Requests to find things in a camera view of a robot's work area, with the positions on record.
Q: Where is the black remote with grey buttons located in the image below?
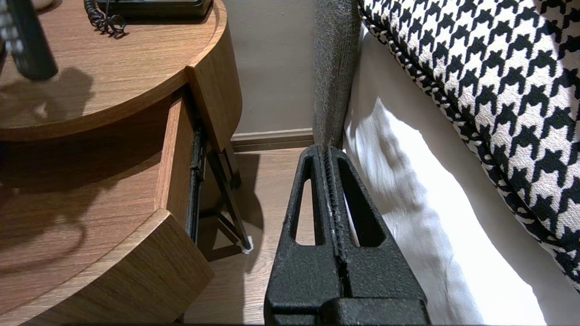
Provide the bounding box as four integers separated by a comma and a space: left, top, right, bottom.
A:
0, 0, 59, 82

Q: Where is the houndstooth black white pillow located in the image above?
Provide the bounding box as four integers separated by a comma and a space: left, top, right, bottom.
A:
358, 0, 580, 292

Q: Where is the grey skirting board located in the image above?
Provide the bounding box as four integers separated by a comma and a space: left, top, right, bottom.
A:
230, 128, 315, 152

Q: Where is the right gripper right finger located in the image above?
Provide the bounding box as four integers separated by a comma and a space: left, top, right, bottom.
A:
330, 146, 429, 302

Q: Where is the grey fabric headboard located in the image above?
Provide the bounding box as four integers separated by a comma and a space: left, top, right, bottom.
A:
313, 0, 363, 149

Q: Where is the black and white desk telephone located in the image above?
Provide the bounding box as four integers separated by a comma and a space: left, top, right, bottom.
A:
97, 0, 213, 19

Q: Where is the black coiled phone cord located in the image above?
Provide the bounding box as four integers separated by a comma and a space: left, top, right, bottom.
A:
84, 0, 128, 39

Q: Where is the round wooden bedside table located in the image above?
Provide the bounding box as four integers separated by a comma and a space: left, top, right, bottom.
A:
0, 0, 254, 254

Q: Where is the white bed sheet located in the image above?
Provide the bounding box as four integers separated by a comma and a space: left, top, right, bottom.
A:
342, 27, 580, 326

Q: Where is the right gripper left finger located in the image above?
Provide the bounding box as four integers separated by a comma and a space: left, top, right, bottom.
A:
264, 145, 346, 326

